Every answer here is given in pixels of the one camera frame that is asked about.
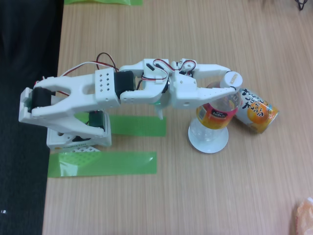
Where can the clear plastic bottle orange label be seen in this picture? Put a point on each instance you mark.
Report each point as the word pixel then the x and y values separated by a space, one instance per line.
pixel 231 79

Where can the green plastic bag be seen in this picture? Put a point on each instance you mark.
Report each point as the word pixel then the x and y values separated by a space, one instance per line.
pixel 102 2

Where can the white round plate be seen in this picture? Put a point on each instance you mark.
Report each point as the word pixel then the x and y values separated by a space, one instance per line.
pixel 207 150

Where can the orange juice bottle can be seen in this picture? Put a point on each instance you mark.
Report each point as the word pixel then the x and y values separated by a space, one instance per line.
pixel 259 115

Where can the long green tape strip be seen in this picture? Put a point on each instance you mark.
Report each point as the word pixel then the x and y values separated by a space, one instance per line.
pixel 117 164

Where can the orange plastic bag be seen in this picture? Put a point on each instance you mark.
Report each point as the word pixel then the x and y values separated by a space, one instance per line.
pixel 304 218

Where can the short green tape strip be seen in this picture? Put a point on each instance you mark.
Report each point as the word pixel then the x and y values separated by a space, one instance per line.
pixel 139 126

